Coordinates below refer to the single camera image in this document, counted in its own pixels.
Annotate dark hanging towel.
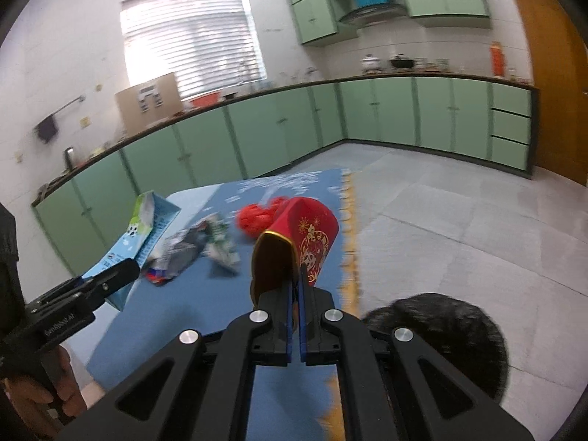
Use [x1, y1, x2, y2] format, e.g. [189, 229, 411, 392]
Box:
[36, 117, 58, 144]

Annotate person's dark-haired head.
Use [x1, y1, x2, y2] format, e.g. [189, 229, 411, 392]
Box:
[361, 293, 510, 412]

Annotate brown cardboard box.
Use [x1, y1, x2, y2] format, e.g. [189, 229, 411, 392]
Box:
[115, 72, 182, 135]

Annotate person's left hand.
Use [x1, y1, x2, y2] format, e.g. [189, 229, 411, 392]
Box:
[4, 344, 104, 424]

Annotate blue milk carton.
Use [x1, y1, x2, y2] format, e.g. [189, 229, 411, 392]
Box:
[83, 190, 182, 311]

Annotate metal towel rail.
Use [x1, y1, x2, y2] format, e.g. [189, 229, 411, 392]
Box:
[33, 95, 86, 129]

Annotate white window blinds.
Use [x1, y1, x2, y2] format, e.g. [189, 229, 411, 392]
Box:
[120, 0, 267, 101]

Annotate black range hood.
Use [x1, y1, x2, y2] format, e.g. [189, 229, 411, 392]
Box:
[339, 4, 405, 25]

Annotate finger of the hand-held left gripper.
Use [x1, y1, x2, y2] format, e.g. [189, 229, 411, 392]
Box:
[80, 258, 141, 305]

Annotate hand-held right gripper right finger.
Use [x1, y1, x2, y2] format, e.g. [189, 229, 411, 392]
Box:
[298, 266, 536, 441]

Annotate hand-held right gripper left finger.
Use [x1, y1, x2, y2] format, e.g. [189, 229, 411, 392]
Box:
[57, 280, 295, 441]

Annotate blue printed tablecloth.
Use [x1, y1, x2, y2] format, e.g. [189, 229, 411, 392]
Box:
[85, 168, 368, 441]

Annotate red mesh bag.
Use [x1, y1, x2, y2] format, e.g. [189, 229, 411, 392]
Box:
[236, 197, 288, 242]

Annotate dark cloth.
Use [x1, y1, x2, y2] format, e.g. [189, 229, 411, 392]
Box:
[0, 202, 21, 345]

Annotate silver printed snack wrapper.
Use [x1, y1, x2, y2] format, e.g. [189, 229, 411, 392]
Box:
[142, 225, 207, 286]

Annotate green white wrapper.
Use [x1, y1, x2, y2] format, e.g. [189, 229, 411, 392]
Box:
[202, 214, 240, 277]

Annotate brown wooden door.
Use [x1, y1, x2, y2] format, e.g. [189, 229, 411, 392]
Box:
[505, 0, 588, 184]

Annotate red thermos flask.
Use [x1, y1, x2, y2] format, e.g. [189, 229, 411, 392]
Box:
[490, 41, 505, 77]

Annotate red gold snack bag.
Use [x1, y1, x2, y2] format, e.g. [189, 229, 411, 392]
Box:
[249, 197, 340, 306]

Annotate green lower cabinets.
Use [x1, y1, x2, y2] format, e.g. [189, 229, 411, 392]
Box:
[31, 76, 539, 276]

